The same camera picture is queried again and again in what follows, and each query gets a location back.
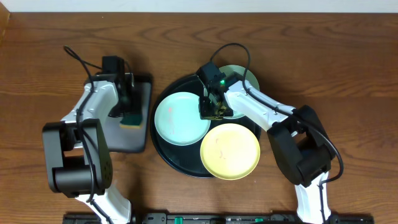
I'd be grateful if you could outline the green yellow sponge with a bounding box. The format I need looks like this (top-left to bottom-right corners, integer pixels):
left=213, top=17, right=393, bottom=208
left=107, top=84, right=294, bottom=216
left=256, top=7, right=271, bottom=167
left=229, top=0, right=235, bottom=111
left=119, top=114, right=143, bottom=129

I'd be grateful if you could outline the light blue plate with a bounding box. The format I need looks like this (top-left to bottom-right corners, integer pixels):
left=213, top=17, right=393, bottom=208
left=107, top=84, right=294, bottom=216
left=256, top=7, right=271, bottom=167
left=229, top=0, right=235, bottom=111
left=154, top=91, right=211, bottom=146

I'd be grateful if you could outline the yellow plate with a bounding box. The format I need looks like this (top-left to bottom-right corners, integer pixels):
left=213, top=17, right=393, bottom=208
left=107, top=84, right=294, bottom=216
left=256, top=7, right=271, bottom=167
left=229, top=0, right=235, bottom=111
left=200, top=123, right=261, bottom=180

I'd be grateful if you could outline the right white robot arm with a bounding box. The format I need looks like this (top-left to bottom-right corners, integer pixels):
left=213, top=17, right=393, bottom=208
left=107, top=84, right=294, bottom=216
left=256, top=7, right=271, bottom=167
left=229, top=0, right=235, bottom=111
left=195, top=62, right=340, bottom=223

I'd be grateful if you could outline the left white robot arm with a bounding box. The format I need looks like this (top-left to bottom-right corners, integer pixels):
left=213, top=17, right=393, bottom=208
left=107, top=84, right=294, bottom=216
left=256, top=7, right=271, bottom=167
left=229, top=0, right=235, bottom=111
left=42, top=56, right=143, bottom=223

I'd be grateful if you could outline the grey rectangular tray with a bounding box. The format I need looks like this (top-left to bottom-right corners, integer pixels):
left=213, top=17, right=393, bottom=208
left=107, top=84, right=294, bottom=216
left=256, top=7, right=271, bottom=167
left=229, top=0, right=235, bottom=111
left=103, top=73, right=152, bottom=153

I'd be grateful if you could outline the round black tray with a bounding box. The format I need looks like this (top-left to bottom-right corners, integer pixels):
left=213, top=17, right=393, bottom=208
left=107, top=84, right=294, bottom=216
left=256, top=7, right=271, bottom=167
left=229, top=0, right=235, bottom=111
left=150, top=75, right=262, bottom=178

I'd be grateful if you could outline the pale green plate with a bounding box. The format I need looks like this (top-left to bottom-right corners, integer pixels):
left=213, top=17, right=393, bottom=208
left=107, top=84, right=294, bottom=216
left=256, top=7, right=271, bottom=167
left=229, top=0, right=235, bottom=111
left=220, top=65, right=260, bottom=119

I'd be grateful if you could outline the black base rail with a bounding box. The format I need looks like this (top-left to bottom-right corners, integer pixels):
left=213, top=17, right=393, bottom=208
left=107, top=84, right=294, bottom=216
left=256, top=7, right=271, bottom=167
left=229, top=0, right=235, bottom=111
left=62, top=213, right=374, bottom=224

